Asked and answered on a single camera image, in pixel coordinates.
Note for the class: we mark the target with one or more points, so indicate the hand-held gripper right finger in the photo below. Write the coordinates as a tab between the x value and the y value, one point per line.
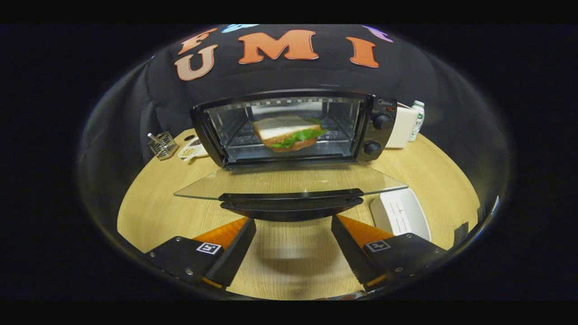
350	248

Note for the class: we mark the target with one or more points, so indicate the small white dish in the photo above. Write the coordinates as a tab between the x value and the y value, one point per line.
192	152

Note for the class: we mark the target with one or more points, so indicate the white box container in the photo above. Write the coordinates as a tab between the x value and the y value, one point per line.
399	128

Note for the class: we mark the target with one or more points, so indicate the white rectangular plate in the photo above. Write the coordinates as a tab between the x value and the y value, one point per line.
397	212

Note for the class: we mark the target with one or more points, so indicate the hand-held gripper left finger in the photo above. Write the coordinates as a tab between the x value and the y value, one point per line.
235	250

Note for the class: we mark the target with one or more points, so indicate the white bread lettuce sandwich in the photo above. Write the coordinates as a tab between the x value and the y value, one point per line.
282	128

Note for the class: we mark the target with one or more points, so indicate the white bottle green label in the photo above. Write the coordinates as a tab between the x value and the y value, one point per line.
417	122

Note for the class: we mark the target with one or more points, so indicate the black toaster oven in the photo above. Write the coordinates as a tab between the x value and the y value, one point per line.
379	135

